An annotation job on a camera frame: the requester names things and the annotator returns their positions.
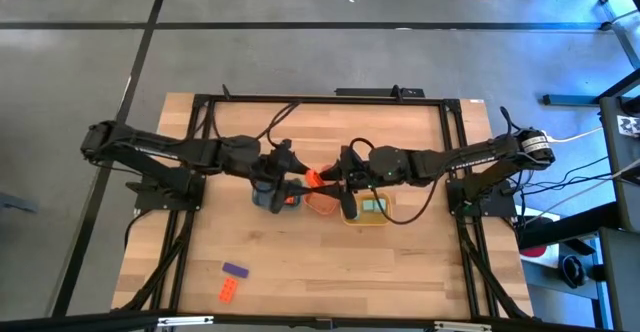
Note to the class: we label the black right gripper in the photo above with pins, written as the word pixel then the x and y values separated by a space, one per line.
pixel 361 172

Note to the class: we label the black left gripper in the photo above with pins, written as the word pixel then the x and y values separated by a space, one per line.
pixel 267 169

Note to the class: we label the purple rectangular block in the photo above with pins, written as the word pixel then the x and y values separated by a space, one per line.
pixel 235 270

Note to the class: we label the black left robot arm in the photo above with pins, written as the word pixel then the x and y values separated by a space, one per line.
pixel 150 144

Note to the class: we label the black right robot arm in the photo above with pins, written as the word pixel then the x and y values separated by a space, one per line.
pixel 450 164

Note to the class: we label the orange plastic bin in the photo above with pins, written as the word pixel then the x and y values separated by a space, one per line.
pixel 322 204

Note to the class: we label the dark teal plastic bin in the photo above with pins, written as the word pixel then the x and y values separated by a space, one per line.
pixel 260 201

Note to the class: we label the yellow plastic bin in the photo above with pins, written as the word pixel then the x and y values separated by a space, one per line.
pixel 380 218

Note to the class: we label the black floor bar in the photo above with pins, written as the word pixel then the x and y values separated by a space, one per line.
pixel 365 92

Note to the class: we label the red round object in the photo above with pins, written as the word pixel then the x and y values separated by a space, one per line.
pixel 534 251

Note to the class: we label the blue desk foot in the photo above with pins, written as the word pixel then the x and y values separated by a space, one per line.
pixel 570 100

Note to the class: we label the black side desk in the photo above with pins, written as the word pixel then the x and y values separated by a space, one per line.
pixel 620 182

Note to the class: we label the fiducial marker tag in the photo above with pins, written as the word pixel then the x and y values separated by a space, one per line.
pixel 629 126

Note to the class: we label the grey metal stand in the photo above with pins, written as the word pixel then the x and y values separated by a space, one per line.
pixel 622 27

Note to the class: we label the black aluminium table frame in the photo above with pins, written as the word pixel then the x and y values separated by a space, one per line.
pixel 325 99

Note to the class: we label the silver frame bracket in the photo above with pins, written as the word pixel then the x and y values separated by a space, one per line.
pixel 185 321
pixel 462 326

